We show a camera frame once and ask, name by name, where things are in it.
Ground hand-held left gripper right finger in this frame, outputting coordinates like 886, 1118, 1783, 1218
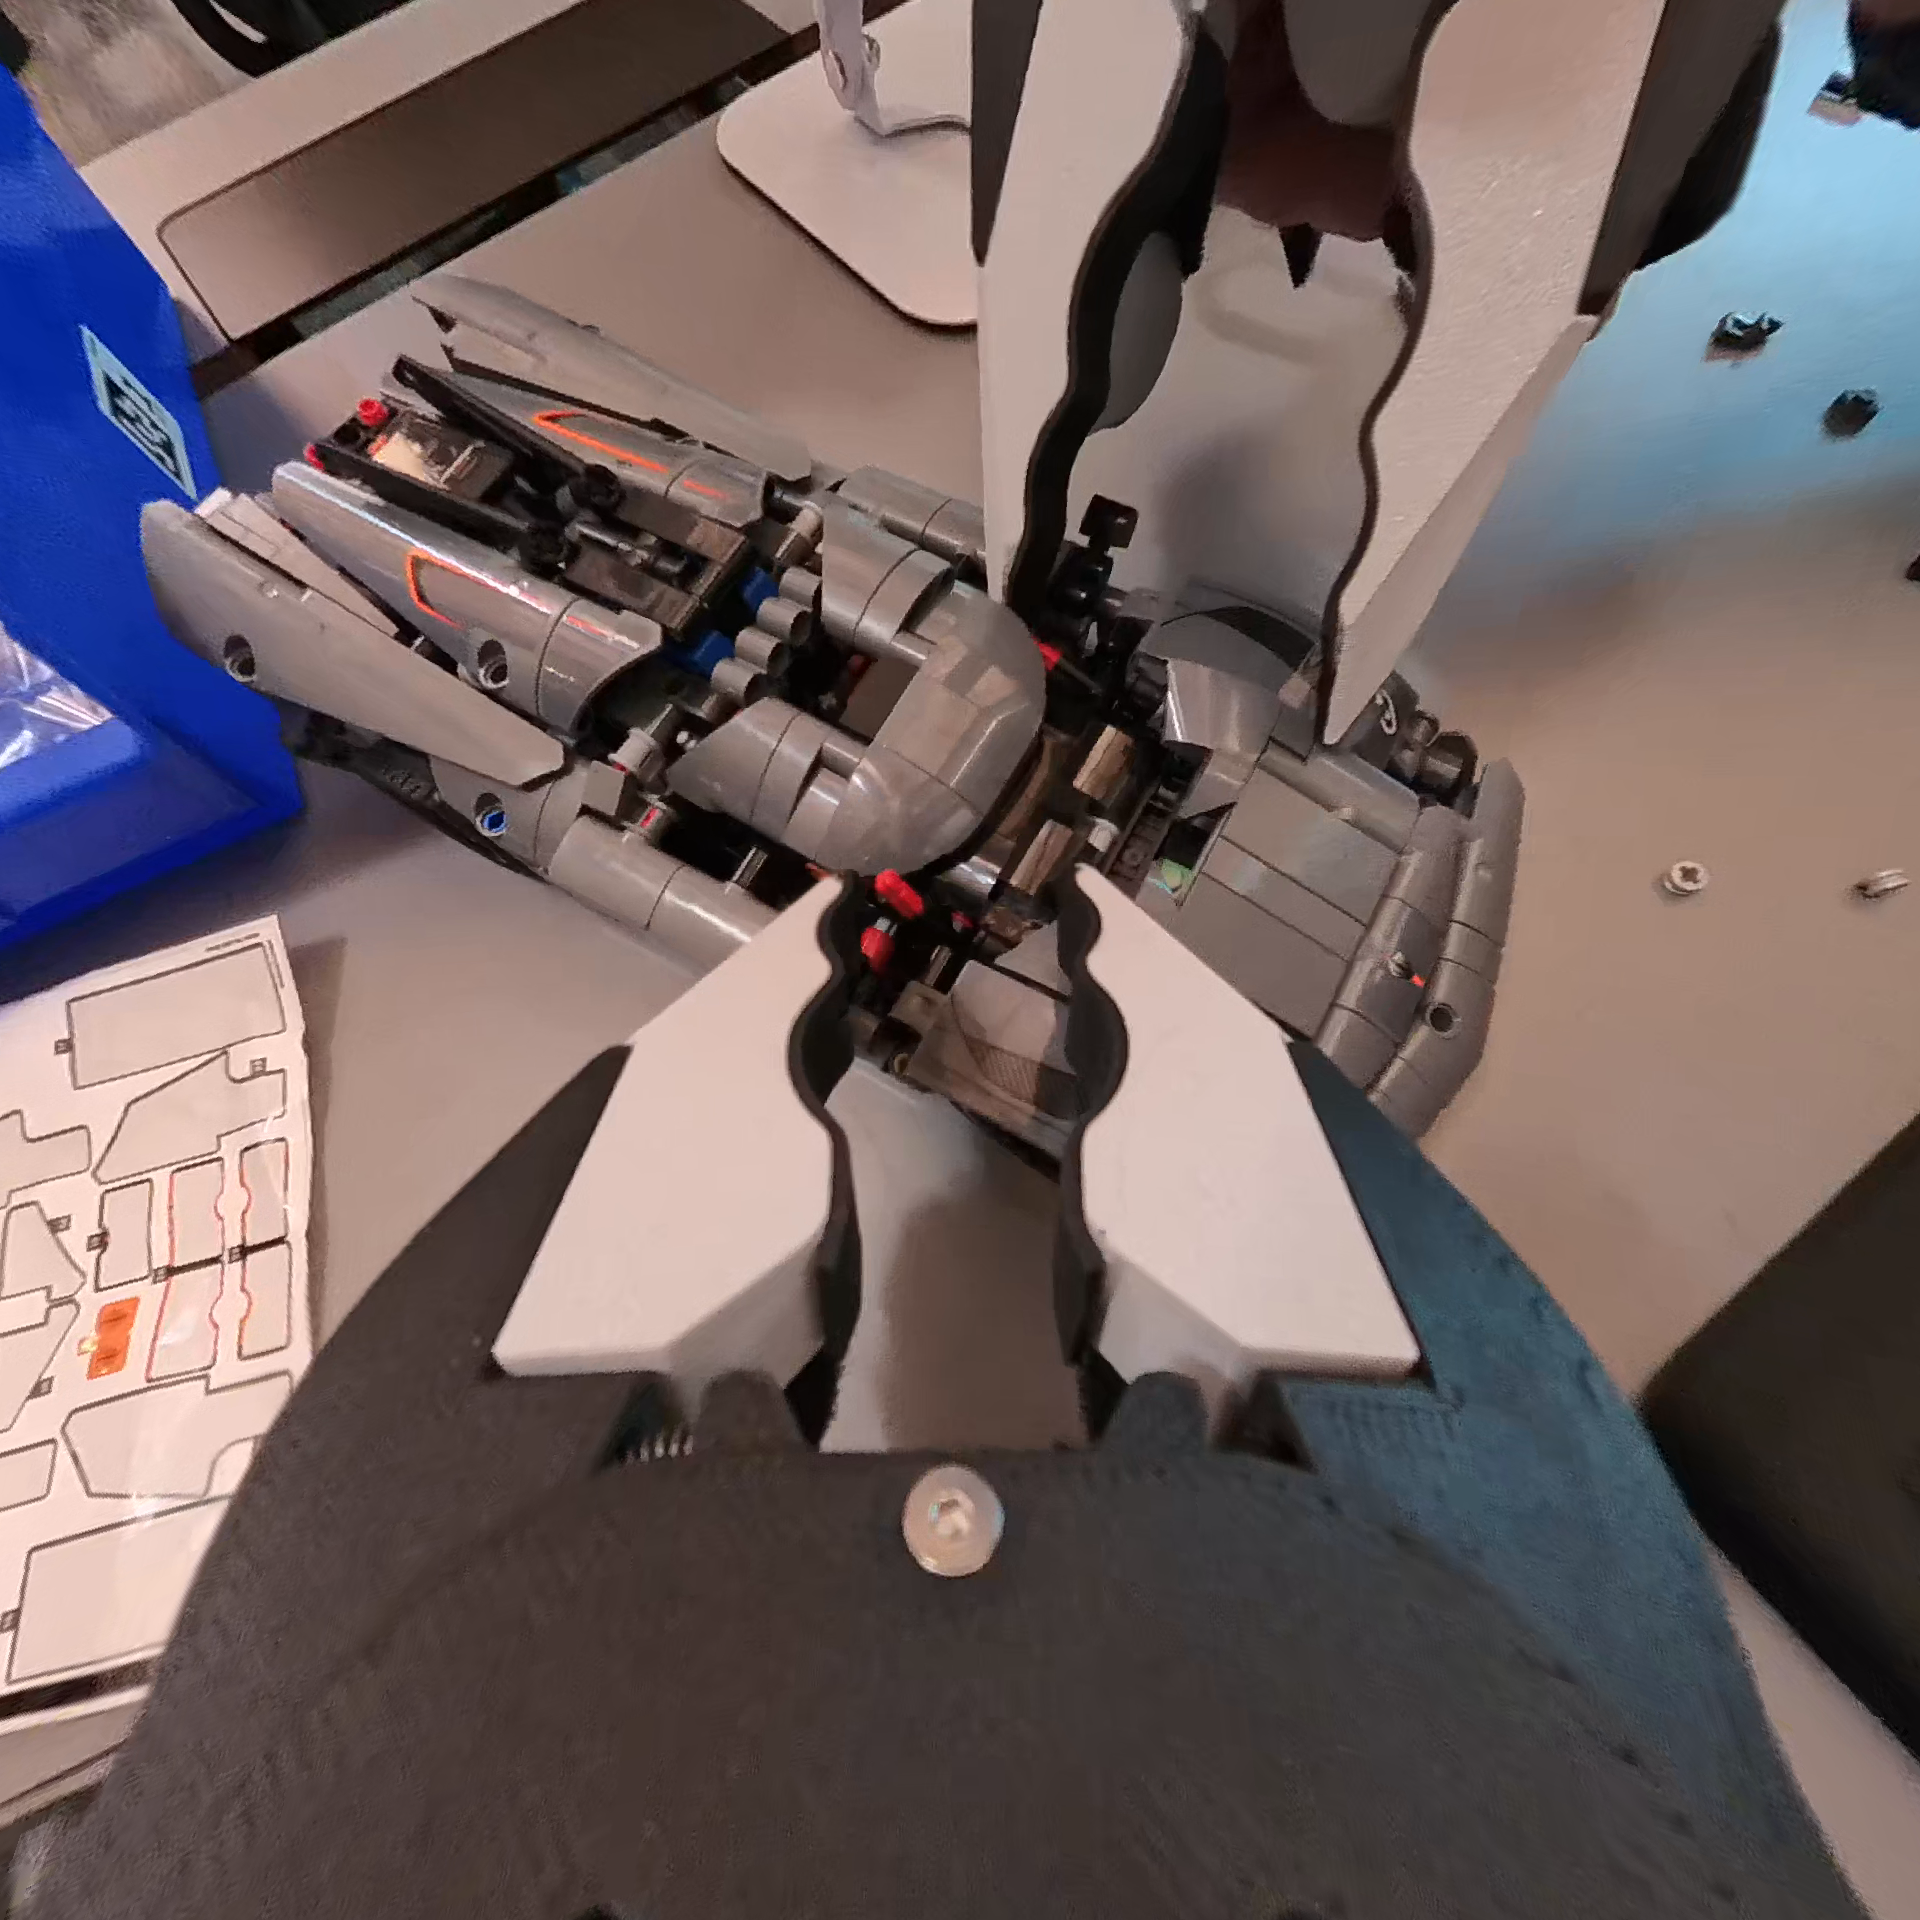
1053, 864, 1428, 1434

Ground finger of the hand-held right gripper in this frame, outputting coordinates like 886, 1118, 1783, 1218
976, 0, 1228, 605
1312, 0, 1666, 747

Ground blue plastic bin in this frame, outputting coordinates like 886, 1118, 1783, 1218
0, 68, 309, 953

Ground white monitor stand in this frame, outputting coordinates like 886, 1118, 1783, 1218
719, 0, 1050, 331

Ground person's right hand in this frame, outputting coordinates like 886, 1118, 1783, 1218
1222, 58, 1419, 242

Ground clear plastic bags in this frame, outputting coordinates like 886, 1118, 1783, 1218
0, 632, 145, 768

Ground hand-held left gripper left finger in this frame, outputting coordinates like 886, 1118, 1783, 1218
492, 873, 867, 1448

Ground white sticker sheet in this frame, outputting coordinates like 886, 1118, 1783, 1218
0, 915, 317, 1699

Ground grey lego car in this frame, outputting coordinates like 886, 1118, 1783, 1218
141, 276, 1528, 1162

